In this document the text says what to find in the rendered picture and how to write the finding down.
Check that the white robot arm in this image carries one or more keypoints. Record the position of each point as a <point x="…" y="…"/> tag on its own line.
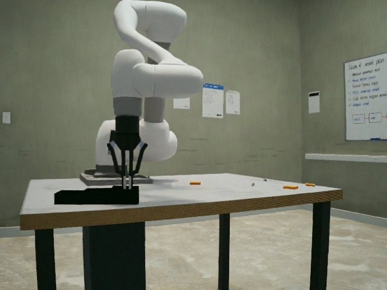
<point x="164" y="76"/>

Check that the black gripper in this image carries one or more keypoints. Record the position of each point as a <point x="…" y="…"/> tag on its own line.
<point x="127" y="137"/>

